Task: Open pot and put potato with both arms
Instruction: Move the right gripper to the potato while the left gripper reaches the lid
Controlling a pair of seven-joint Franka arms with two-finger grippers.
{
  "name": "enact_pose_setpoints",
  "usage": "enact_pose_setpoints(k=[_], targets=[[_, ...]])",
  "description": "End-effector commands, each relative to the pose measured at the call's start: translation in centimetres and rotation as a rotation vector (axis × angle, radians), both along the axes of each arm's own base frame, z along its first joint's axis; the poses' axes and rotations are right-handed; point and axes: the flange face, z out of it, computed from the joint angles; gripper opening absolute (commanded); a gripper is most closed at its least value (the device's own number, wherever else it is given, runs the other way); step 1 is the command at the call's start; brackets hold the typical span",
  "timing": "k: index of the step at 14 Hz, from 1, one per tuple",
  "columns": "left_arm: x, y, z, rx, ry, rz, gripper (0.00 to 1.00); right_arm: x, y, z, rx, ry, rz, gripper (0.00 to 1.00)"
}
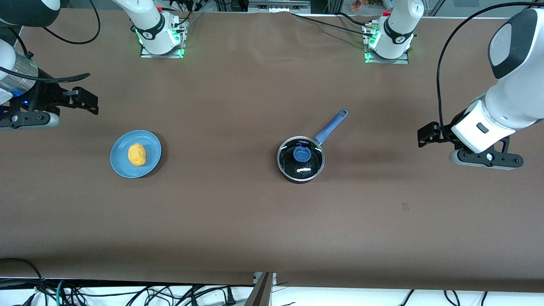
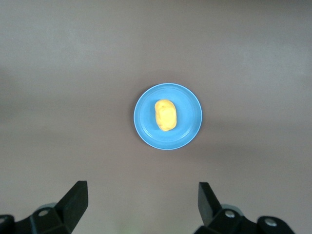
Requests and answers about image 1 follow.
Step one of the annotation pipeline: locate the brown table cover sheet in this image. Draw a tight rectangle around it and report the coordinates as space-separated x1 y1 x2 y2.
0 9 544 294

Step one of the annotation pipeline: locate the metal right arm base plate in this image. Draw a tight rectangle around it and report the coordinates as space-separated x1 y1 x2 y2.
140 19 186 59

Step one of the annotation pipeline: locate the black base power cable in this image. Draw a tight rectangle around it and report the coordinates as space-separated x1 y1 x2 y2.
291 12 374 35
336 12 372 27
164 0 204 27

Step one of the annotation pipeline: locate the black pot with blue handle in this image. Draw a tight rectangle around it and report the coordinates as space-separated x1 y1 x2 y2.
277 109 349 184

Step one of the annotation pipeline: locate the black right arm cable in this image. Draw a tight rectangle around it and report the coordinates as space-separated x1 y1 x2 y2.
0 0 101 84

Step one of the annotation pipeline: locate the black power plug cable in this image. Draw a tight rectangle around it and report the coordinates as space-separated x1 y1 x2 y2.
187 286 238 306

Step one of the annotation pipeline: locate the green cable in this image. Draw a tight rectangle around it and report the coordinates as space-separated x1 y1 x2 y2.
55 279 68 306

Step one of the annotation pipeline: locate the grey metal box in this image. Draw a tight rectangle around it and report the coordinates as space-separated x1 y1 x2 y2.
249 0 311 12

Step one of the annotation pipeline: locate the thick black cable loop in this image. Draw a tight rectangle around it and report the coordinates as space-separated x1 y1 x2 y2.
0 258 48 306

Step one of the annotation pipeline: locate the aluminium profile bar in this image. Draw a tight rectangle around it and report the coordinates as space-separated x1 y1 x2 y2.
243 272 278 306

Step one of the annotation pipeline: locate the yellow potato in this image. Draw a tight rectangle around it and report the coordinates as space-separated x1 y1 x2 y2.
128 143 147 167

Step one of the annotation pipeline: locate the blue round plate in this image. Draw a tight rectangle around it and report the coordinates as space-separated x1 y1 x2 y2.
110 130 162 179

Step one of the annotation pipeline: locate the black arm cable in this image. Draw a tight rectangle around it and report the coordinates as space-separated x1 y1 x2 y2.
436 1 544 133
0 0 101 84

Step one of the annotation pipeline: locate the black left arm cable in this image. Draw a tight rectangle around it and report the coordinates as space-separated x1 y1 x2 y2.
436 1 544 133

